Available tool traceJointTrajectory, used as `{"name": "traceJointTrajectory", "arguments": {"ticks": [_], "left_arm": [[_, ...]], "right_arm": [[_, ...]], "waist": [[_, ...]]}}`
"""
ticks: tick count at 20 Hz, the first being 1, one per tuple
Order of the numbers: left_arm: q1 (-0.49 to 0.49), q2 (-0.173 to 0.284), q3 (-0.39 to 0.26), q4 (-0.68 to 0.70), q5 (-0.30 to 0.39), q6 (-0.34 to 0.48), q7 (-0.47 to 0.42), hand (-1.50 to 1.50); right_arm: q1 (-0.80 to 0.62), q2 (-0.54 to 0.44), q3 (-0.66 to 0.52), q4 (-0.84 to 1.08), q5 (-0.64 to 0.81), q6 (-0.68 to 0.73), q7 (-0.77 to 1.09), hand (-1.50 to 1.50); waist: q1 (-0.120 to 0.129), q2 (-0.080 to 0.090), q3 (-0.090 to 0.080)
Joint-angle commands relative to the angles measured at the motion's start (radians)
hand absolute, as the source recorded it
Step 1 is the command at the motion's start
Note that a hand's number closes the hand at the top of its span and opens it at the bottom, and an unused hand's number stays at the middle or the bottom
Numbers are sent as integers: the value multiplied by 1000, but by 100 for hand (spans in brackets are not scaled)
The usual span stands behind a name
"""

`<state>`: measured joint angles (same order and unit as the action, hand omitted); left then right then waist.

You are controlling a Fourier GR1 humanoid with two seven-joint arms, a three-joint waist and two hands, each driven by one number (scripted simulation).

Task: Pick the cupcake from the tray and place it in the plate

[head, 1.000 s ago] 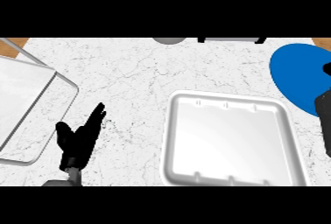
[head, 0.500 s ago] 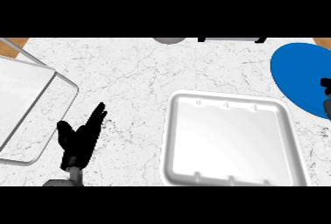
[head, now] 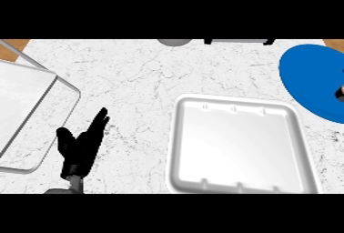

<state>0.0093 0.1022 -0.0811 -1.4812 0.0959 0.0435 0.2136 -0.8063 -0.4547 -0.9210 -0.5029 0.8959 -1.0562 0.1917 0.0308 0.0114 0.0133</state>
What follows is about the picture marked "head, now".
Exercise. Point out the white rectangular tray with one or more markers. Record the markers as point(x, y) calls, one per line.
point(236, 145)

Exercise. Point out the blue round plate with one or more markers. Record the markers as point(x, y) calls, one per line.
point(309, 79)

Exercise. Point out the grey round object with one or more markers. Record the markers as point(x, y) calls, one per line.
point(174, 42)

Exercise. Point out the steel kitchen sink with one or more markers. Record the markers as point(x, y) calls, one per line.
point(22, 106)

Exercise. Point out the grey appliance with black feet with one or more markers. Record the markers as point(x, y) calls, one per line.
point(239, 41)

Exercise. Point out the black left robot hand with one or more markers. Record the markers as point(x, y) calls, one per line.
point(80, 148)

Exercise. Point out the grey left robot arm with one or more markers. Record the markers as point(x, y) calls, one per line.
point(74, 185)

